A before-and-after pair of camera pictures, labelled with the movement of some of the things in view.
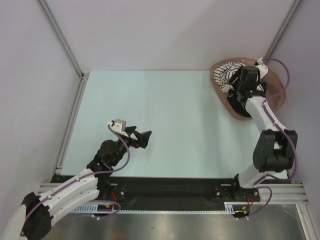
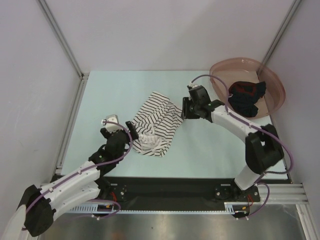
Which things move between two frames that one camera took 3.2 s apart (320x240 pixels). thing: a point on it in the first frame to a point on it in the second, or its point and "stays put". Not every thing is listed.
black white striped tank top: [223, 74] to [155, 124]
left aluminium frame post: [61, 36] stays put
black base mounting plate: [173, 193] stays put
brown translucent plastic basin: [275, 90] stays put
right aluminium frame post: [284, 27] stays put
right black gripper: [259, 82] to [185, 112]
